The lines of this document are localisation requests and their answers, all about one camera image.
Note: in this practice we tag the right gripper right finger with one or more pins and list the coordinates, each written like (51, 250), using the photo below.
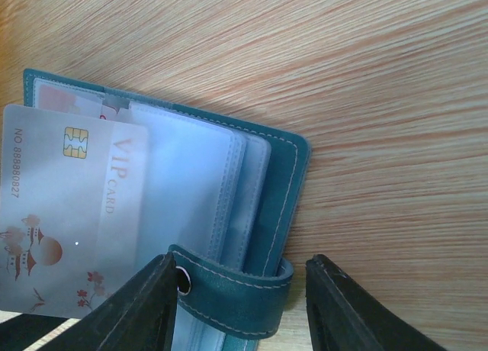
(343, 316)

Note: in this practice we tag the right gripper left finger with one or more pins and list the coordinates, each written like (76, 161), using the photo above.
(139, 316)

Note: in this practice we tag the teal card holder wallet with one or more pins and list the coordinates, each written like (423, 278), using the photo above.
(244, 290)

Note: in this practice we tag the white floral VIP card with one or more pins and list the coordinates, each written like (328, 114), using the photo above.
(71, 188)

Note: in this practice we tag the red circle card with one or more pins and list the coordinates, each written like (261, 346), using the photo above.
(54, 99)

